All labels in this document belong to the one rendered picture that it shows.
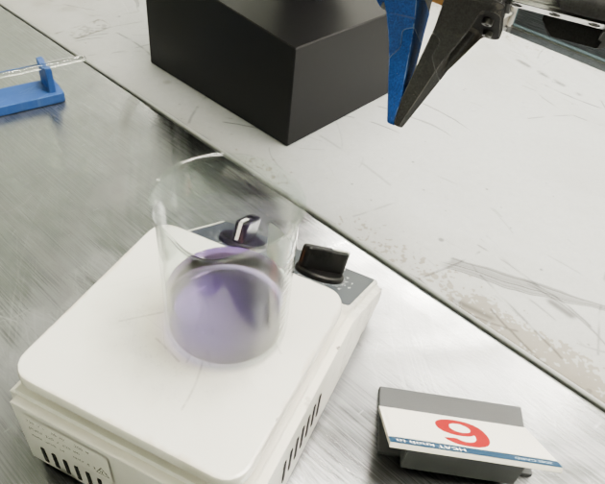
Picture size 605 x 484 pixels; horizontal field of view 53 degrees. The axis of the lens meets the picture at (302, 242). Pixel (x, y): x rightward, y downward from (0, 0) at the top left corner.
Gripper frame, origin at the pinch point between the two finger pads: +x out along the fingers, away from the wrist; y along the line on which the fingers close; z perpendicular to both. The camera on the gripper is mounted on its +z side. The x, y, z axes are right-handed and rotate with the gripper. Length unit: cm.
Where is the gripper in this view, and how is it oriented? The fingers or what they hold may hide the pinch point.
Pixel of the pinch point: (415, 64)
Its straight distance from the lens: 35.6
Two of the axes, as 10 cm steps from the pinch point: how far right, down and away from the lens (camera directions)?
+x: -3.2, 9.3, 1.7
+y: 9.0, 3.5, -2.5
